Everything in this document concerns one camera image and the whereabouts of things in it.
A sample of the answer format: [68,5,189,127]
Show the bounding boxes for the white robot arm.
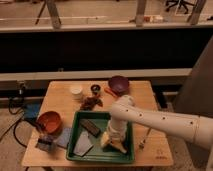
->
[101,95,213,151]

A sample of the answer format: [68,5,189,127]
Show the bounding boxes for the brown crumpled object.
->
[80,97,103,111]

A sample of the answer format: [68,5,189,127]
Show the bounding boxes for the black cables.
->
[0,81,44,149]

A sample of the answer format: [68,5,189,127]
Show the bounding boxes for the orange carrot toy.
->
[104,87,119,100]

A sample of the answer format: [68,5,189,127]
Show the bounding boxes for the metal fork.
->
[139,128,151,149]

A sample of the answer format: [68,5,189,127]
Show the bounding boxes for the white paper cup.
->
[70,85,83,100]

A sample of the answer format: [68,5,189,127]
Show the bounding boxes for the grey cloth piece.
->
[73,131,93,156]

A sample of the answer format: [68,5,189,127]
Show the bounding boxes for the blue sponge cloth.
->
[54,127,71,148]

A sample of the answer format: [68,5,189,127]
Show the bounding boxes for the small black cup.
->
[90,84,101,96]

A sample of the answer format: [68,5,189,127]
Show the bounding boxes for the orange bowl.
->
[36,111,62,134]

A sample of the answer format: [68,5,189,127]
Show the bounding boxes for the office chair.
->
[165,0,194,14]

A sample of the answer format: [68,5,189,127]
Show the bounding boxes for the purple bowl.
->
[108,75,129,94]

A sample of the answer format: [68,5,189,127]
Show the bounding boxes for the blue object on floor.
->
[24,103,41,119]

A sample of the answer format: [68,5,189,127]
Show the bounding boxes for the green plastic tray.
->
[66,111,134,164]

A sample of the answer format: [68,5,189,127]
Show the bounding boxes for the dark brown block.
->
[80,119,101,137]

